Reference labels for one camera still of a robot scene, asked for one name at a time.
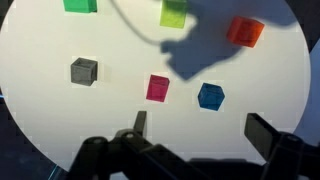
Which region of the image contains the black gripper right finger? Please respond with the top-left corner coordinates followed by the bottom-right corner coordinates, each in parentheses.
top-left (244, 113), bottom-right (320, 180)

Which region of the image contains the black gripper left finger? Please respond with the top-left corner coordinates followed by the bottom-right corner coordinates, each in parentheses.
top-left (68, 110), bottom-right (188, 180)

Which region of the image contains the orange toy block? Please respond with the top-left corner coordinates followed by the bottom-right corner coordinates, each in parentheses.
top-left (227, 16), bottom-right (264, 48)

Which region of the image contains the magenta toy block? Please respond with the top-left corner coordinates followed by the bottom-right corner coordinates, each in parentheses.
top-left (146, 75), bottom-right (170, 102)

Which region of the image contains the grey toy block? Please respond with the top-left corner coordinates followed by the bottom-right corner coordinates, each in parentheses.
top-left (71, 58), bottom-right (98, 86)

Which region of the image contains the blue toy block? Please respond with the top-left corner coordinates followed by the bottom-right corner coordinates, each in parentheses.
top-left (198, 83), bottom-right (225, 111)

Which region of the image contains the light green toy block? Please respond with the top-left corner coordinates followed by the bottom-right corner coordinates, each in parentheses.
top-left (160, 0), bottom-right (187, 29)

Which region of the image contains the dark green toy block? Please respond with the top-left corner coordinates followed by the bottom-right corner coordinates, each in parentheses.
top-left (63, 0), bottom-right (97, 13)

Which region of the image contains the round white table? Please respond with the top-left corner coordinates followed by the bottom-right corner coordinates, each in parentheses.
top-left (0, 0), bottom-right (311, 168)

